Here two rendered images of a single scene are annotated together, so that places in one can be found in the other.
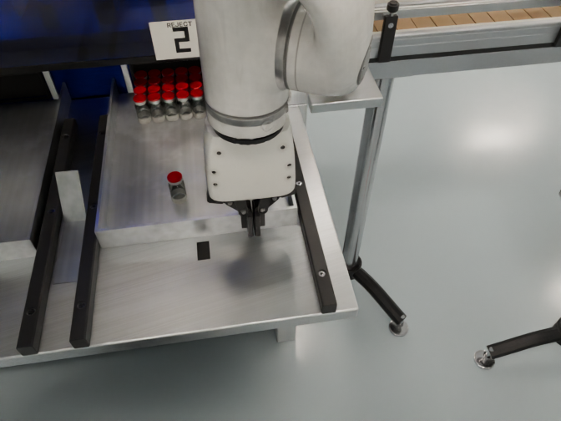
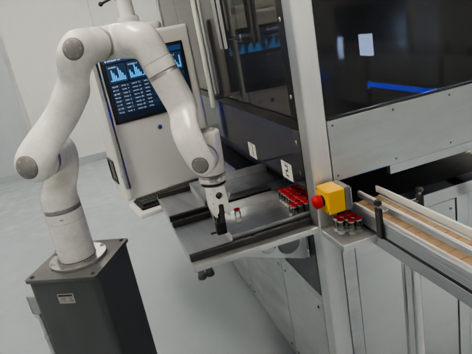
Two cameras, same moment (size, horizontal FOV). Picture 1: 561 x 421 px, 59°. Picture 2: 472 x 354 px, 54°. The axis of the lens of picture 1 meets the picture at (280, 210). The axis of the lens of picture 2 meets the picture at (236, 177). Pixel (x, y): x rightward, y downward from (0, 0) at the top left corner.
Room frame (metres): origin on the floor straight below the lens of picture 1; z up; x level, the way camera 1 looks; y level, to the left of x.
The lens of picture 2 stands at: (0.34, -1.28, 1.52)
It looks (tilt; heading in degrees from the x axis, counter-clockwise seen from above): 19 degrees down; 84
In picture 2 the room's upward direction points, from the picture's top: 11 degrees counter-clockwise
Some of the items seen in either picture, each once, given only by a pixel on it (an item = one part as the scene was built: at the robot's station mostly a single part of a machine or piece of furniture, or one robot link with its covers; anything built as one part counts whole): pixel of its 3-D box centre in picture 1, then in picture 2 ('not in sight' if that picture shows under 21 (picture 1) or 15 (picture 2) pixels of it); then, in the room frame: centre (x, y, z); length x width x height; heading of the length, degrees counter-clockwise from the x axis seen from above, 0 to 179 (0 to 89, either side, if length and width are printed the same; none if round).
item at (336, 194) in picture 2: not in sight; (333, 197); (0.73, -0.10, 1.00); 0.08 x 0.07 x 0.07; 9
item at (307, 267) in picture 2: not in sight; (228, 182); (0.54, 0.99, 0.73); 1.98 x 0.01 x 0.25; 99
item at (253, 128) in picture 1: (250, 106); (212, 177); (0.41, 0.03, 1.09); 0.09 x 0.08 x 0.03; 99
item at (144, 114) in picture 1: (191, 104); (291, 201); (0.66, 0.15, 0.91); 0.18 x 0.02 x 0.05; 99
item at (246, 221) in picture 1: (239, 212); not in sight; (0.40, 0.05, 0.94); 0.03 x 0.03 x 0.07; 9
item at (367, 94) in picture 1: (338, 83); (352, 233); (0.78, -0.11, 0.87); 0.14 x 0.13 x 0.02; 9
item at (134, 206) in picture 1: (194, 143); (267, 211); (0.58, 0.13, 0.90); 0.34 x 0.26 x 0.04; 9
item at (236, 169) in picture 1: (250, 153); (215, 196); (0.41, 0.03, 1.03); 0.10 x 0.08 x 0.11; 99
